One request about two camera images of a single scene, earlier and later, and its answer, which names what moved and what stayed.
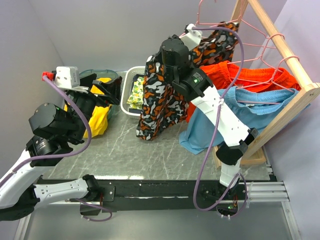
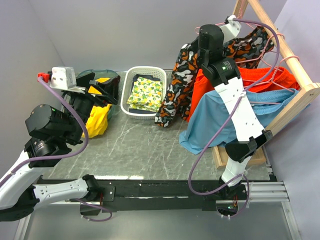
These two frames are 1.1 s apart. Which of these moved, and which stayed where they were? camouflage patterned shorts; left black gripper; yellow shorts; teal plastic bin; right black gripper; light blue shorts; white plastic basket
Moved: camouflage patterned shorts; right black gripper
Stayed: teal plastic bin; white plastic basket; light blue shorts; left black gripper; yellow shorts
